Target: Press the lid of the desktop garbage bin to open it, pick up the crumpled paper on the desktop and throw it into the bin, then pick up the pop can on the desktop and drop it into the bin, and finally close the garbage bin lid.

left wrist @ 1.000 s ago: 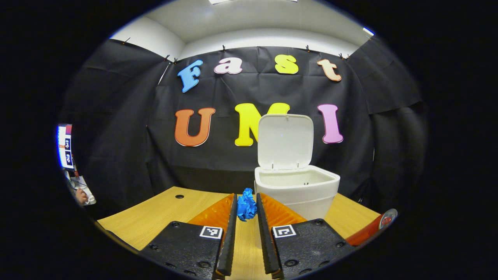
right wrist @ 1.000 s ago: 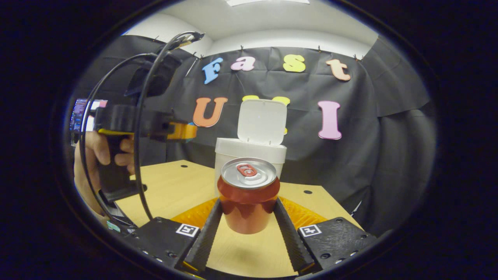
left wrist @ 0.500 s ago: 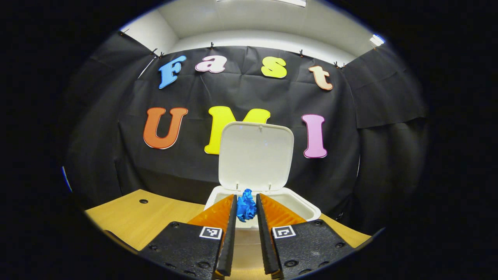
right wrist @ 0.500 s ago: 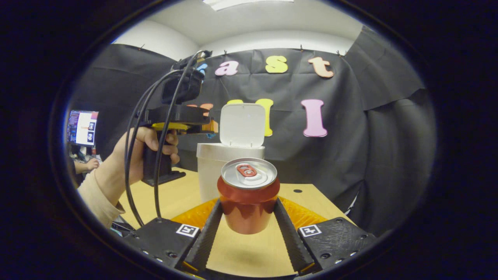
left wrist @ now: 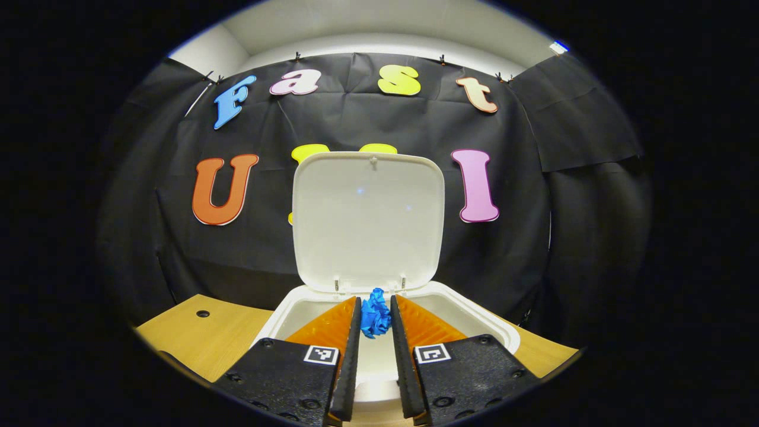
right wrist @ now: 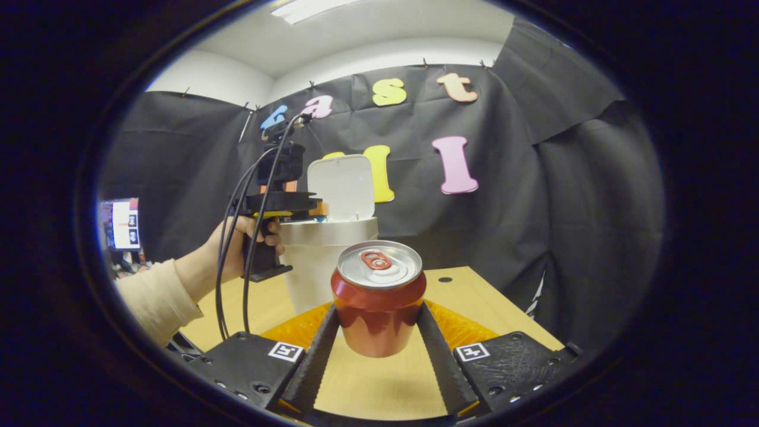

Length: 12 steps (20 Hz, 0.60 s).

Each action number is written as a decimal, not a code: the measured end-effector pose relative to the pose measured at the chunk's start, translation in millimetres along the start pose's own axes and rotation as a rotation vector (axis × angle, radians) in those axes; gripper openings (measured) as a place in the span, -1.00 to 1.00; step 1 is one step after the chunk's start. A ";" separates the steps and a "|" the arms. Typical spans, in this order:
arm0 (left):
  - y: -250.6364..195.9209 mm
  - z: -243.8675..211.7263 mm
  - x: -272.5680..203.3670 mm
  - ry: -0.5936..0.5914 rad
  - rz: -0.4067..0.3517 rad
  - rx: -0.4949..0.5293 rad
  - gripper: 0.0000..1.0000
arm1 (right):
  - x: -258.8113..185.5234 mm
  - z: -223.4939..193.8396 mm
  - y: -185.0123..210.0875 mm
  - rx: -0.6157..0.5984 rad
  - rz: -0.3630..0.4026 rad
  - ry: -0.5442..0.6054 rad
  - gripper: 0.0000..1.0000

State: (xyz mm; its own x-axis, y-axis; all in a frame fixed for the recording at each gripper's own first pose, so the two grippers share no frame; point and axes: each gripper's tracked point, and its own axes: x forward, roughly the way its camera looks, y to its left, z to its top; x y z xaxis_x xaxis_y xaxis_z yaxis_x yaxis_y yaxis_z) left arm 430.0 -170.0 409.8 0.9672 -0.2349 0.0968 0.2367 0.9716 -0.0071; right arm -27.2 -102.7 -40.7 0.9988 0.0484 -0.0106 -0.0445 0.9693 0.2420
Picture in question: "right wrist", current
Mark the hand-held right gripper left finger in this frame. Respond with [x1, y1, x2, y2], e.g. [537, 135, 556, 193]
[184, 302, 342, 415]

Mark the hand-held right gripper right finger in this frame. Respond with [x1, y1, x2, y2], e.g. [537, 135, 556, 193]
[416, 299, 585, 419]

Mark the white desktop garbage bin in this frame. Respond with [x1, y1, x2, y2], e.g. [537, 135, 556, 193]
[279, 154, 380, 316]

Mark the red pop can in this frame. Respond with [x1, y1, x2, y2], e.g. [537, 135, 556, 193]
[330, 240, 428, 359]

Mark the wooden desktop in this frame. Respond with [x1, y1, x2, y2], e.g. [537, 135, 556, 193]
[178, 266, 565, 422]

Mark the computer monitor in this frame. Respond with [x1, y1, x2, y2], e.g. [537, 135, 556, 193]
[101, 198, 142, 253]

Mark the long ceiling light panel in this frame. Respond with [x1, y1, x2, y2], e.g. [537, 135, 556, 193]
[272, 0, 359, 25]

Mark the black cable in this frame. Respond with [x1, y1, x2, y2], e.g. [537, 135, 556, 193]
[241, 113, 313, 334]
[215, 145, 280, 341]

